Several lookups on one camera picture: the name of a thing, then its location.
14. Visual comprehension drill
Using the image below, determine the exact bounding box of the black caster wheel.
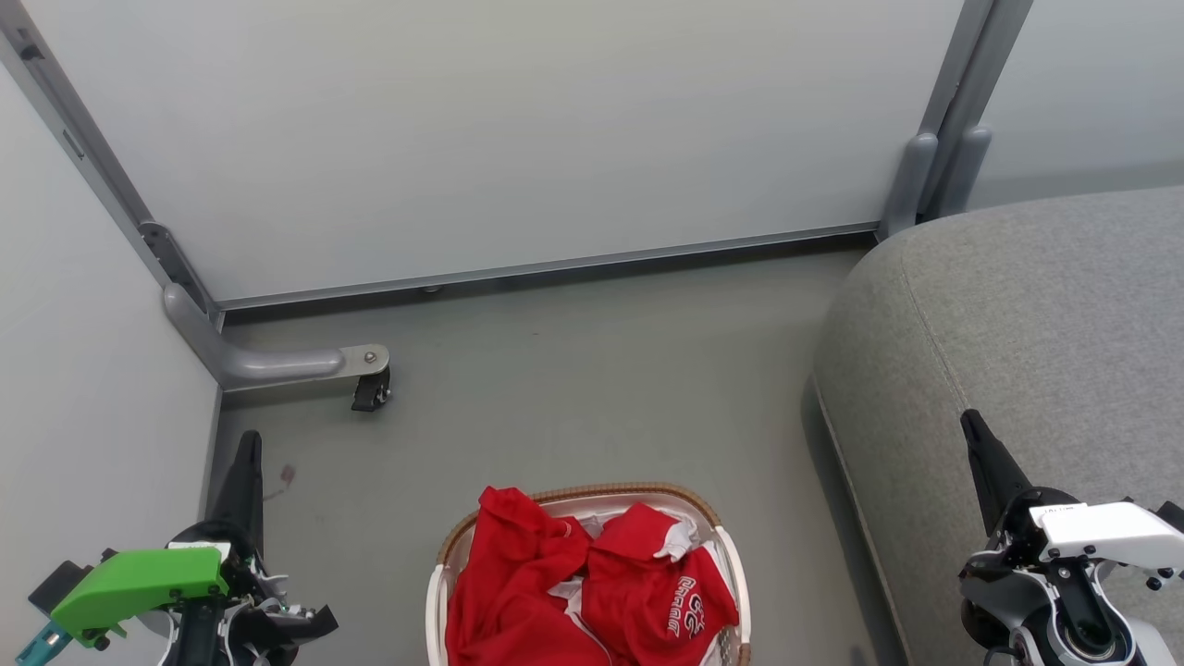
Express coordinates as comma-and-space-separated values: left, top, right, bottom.
351, 365, 393, 413

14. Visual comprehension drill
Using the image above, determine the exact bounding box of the grey fabric sofa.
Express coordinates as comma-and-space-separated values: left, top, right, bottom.
812, 185, 1184, 666

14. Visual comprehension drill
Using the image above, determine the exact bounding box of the grey partition foot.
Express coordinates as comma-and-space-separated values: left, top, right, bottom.
164, 282, 391, 391

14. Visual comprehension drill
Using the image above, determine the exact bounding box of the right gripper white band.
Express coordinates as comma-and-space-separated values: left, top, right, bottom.
960, 410, 1184, 589

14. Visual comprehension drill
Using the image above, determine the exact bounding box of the red and white shirt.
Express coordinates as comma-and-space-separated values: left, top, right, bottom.
445, 487, 598, 666

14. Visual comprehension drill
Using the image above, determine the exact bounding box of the white basket brown woven rim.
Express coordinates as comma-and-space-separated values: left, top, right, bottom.
425, 481, 752, 666

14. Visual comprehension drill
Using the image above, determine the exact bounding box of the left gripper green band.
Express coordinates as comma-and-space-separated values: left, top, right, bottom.
28, 430, 288, 648

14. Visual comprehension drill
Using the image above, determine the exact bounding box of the red jersey white lettering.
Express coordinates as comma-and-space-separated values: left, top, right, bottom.
581, 502, 741, 666

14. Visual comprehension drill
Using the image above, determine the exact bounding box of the grey double partition post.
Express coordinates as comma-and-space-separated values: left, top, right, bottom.
877, 0, 1035, 241

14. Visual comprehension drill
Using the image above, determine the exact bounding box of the grey partition bottom rail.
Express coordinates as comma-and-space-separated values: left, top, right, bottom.
215, 222, 882, 312

